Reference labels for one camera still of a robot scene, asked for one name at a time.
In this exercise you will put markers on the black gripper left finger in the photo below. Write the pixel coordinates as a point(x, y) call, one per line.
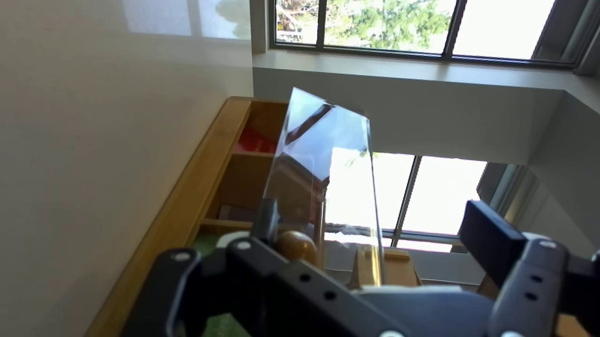
point(281, 293)

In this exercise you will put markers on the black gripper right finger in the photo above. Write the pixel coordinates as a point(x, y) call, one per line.
point(530, 282)

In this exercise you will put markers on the clear acrylic lid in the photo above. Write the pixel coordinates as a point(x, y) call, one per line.
point(324, 175)

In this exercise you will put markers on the wooden tea box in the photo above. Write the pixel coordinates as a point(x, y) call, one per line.
point(180, 212)

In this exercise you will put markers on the small wooden box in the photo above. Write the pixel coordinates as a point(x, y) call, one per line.
point(399, 265)

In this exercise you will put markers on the red tea packets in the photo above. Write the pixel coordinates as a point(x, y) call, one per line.
point(255, 137)

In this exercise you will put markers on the dark framed window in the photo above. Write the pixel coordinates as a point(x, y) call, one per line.
point(386, 25)

